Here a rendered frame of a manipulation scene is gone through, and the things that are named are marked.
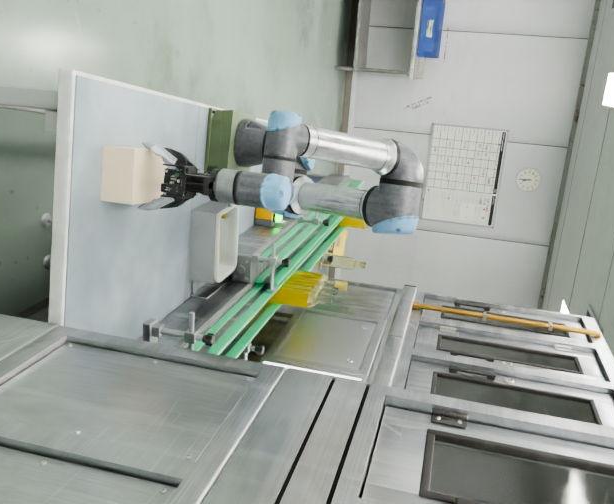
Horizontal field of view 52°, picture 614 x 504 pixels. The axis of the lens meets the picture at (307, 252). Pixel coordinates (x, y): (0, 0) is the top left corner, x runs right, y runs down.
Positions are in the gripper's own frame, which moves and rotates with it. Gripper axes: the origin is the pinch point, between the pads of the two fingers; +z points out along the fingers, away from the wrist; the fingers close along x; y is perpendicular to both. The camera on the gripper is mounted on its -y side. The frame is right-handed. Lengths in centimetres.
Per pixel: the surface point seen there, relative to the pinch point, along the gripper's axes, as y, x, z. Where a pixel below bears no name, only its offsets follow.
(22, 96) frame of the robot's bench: 16.0, -14.4, 19.6
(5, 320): 23.7, 31.4, 15.8
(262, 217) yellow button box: -102, 17, 3
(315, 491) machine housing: 54, 36, -58
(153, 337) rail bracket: 0.0, 37.5, -5.7
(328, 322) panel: -89, 51, -31
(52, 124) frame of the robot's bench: 15.4, -9.3, 12.6
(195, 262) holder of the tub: -43, 27, 4
